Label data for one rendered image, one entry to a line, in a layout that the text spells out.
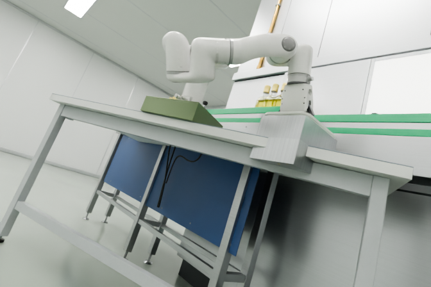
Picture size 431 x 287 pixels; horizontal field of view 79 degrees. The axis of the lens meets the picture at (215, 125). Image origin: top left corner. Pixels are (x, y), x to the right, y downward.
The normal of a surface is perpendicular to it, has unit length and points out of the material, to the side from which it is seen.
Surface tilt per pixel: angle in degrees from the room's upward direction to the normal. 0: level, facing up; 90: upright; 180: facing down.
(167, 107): 90
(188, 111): 90
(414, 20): 90
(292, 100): 107
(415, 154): 90
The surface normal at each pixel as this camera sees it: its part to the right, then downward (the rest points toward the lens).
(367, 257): -0.38, -0.35
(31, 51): 0.64, 0.02
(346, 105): -0.70, -0.39
